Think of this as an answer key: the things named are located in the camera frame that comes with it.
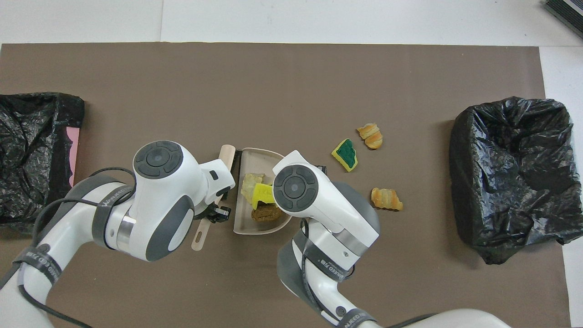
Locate black bag on pink bin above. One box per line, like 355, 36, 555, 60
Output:
0, 92, 86, 228

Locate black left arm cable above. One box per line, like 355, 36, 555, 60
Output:
0, 166, 137, 328

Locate golden croissant piece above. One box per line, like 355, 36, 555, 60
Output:
371, 187, 404, 211
357, 123, 384, 150

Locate large black bag lined bin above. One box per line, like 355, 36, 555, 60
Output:
449, 96, 583, 265

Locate pale bread chunk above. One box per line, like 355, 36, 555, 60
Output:
240, 173, 266, 201

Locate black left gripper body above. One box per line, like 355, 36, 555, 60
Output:
196, 203, 217, 223

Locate green topped yellow sponge piece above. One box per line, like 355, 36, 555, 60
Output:
331, 138, 358, 173

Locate brown table mat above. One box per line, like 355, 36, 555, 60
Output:
0, 42, 572, 328

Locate beige plastic dustpan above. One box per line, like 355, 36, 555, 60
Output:
233, 147, 293, 236

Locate brown bread roll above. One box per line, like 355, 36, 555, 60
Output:
251, 204, 283, 224

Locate plain yellow sponge piece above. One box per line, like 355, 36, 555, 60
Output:
251, 183, 276, 210

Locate pink bin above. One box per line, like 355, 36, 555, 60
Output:
66, 127, 81, 187

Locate beige hand brush black bristles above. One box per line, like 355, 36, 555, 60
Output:
191, 144, 243, 252

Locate black ribbed device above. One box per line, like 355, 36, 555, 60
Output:
544, 0, 583, 39

